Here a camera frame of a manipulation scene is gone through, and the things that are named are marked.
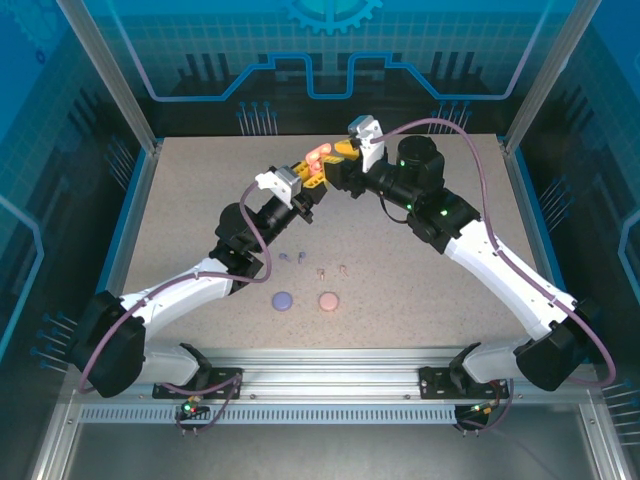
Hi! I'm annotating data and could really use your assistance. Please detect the orange earbud charging case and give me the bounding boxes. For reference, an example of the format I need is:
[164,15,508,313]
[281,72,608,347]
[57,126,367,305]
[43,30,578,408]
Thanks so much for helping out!
[303,143,332,177]

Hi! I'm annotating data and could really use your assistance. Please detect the slotted grey cable duct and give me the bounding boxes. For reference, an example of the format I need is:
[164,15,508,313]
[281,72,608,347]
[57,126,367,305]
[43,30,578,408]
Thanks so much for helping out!
[78,405,471,424]

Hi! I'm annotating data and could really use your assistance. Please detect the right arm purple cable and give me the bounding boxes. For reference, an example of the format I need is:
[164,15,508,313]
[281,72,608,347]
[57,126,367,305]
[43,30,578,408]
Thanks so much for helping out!
[372,117,617,436]

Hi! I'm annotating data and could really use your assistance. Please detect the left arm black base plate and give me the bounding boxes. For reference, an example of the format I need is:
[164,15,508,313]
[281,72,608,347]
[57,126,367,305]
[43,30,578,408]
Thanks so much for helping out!
[152,367,245,400]

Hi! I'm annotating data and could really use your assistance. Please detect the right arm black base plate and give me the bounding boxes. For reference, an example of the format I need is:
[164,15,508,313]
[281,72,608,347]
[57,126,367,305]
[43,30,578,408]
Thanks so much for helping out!
[418,365,511,400]

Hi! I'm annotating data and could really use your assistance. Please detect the blue table edge strip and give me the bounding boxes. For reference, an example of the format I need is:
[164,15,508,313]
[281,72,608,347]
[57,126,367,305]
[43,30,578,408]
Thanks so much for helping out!
[513,148,570,301]
[94,148,151,301]

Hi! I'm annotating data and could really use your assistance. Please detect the aluminium frame post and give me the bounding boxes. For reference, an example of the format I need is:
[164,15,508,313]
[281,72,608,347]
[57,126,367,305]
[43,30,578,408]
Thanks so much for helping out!
[501,0,605,156]
[54,0,165,154]

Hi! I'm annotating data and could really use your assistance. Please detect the aluminium frame rail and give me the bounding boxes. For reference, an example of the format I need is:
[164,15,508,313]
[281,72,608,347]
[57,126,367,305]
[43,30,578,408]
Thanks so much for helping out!
[63,347,604,401]

